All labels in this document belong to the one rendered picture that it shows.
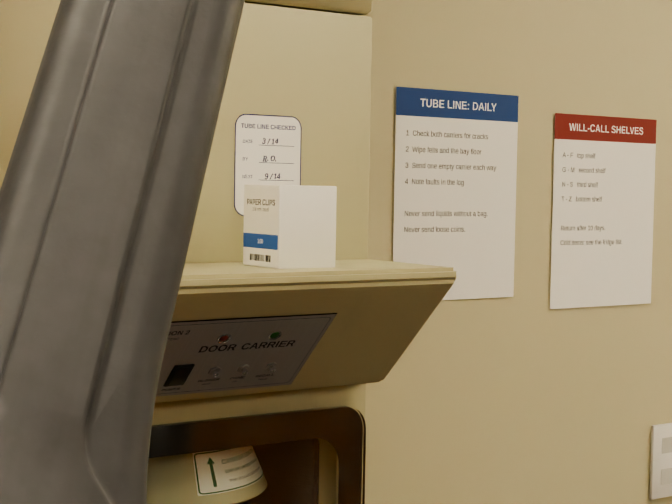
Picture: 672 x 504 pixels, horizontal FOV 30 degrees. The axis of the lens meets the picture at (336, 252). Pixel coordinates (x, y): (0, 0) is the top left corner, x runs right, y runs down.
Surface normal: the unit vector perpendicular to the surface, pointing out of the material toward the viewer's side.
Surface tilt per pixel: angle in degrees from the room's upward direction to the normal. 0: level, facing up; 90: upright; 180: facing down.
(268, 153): 90
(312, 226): 90
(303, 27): 90
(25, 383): 61
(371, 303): 135
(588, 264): 90
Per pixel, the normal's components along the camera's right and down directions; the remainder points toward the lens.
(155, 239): 0.26, -0.44
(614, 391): 0.57, 0.05
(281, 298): 0.39, 0.74
